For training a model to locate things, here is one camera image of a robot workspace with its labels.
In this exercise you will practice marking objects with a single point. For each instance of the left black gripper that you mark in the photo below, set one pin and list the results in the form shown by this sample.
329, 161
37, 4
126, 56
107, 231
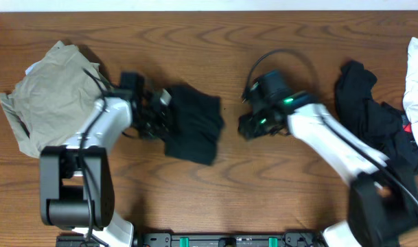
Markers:
157, 112

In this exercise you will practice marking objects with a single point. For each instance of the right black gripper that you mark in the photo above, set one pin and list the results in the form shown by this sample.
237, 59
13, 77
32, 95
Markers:
250, 130

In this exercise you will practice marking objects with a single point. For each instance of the black shirt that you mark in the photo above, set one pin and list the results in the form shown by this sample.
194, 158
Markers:
197, 125

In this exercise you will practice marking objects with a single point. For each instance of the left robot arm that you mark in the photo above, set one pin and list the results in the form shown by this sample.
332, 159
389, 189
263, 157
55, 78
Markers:
76, 188

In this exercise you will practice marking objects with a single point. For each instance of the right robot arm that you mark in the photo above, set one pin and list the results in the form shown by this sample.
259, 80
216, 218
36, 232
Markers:
383, 198

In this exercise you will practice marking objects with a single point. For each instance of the beige crumpled garment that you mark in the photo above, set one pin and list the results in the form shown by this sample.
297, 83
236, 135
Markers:
53, 100

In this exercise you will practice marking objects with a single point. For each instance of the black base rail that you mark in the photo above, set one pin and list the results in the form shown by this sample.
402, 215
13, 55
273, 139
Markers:
288, 239

